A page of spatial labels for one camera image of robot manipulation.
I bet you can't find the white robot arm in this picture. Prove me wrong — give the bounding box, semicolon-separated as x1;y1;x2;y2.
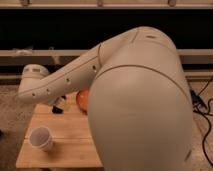
18;26;193;171

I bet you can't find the black floor cable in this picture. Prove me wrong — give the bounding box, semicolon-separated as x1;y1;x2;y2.
192;75;213;168

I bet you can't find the black rectangular remote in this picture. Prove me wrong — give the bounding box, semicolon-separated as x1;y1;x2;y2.
52;96;66;114

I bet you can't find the wooden wall rail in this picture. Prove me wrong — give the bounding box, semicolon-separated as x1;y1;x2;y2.
0;49;213;66

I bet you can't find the white paper cup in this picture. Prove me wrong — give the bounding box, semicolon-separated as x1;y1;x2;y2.
29;127;53;151

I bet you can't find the light wooden table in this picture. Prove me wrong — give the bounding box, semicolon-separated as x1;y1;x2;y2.
15;91;104;169

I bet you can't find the orange ceramic bowl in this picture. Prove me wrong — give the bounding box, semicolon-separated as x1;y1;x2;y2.
76;90;89;112

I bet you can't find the black power adapter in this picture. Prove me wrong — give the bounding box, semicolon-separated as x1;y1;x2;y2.
190;89;199;106

